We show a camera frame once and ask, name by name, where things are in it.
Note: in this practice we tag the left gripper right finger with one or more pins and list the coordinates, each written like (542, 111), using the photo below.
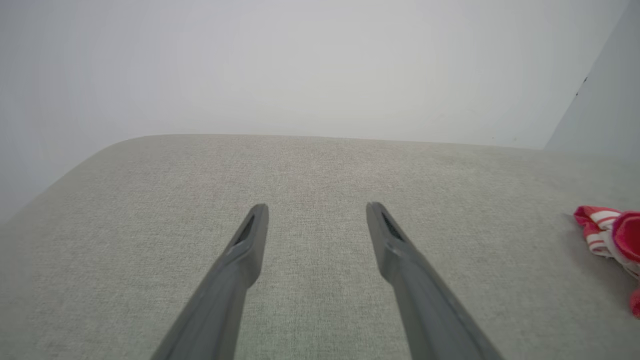
(430, 320)

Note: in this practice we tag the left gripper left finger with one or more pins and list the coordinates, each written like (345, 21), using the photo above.
(220, 310)

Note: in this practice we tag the red and white garment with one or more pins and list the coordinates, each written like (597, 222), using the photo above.
(625, 235)

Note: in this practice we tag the grey fabric sofa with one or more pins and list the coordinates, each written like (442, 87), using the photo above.
(320, 165)

